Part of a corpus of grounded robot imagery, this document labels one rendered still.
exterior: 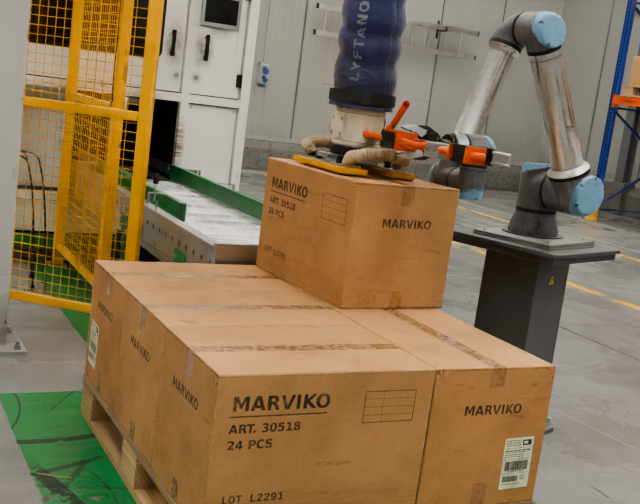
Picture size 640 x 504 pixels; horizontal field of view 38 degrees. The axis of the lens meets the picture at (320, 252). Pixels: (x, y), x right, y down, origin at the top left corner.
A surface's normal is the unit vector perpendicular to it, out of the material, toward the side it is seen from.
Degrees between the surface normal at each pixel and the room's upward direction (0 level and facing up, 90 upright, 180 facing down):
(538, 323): 90
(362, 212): 90
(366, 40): 70
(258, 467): 90
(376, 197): 90
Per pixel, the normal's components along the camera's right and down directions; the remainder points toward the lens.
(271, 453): 0.44, 0.21
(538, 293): 0.72, 0.21
